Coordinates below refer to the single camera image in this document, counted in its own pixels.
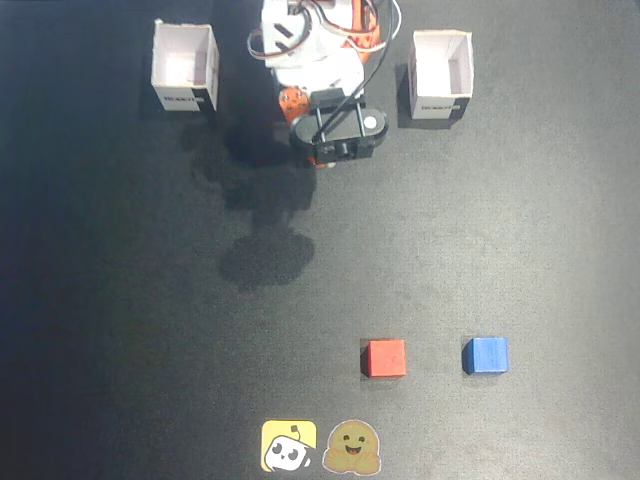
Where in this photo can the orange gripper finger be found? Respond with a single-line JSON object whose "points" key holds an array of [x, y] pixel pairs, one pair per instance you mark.
{"points": [[294, 103]]}

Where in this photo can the red cube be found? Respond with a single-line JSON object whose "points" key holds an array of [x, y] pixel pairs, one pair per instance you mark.
{"points": [[385, 359]]}

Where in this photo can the blue cube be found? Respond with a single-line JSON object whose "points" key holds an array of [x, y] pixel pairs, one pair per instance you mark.
{"points": [[486, 356]]}

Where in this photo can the white cardboard box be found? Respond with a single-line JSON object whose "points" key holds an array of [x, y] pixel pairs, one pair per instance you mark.
{"points": [[435, 107], [180, 100]]}

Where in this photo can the yellow robot sticker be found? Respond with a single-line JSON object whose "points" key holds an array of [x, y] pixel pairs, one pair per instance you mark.
{"points": [[287, 445]]}

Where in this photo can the hugging face emoji sticker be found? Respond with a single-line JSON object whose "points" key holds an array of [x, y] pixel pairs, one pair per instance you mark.
{"points": [[351, 446]]}

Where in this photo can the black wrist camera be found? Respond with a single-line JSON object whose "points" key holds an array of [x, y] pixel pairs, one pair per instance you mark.
{"points": [[345, 135]]}

